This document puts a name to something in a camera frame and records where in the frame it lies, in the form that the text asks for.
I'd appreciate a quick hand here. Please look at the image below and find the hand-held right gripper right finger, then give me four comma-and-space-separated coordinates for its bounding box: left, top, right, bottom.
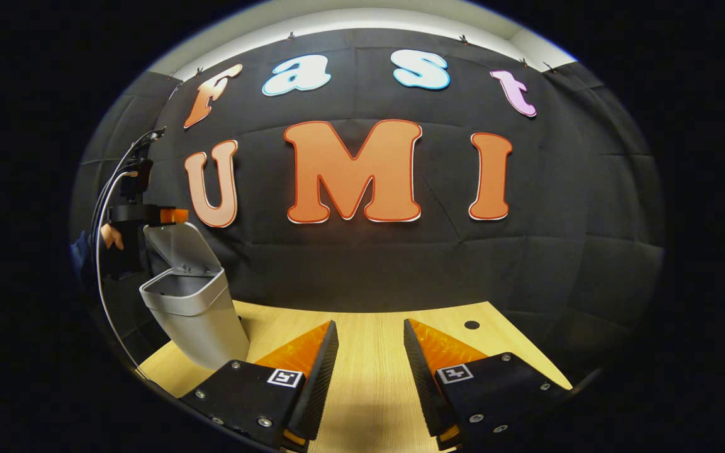
403, 318, 573, 451

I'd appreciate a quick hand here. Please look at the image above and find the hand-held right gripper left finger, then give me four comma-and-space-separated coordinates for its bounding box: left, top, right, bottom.
180, 320, 339, 452

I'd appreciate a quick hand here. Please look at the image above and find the white desktop garbage bin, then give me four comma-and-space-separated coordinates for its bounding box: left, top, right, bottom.
139, 221, 251, 370

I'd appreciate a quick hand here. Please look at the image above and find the wooden desktop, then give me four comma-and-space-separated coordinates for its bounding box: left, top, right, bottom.
138, 300, 574, 453

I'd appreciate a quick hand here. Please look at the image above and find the black backdrop cloth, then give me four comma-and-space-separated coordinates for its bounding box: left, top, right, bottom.
70, 28, 665, 378

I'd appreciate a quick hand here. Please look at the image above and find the grey cable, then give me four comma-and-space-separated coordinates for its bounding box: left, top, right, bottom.
91, 129, 152, 381

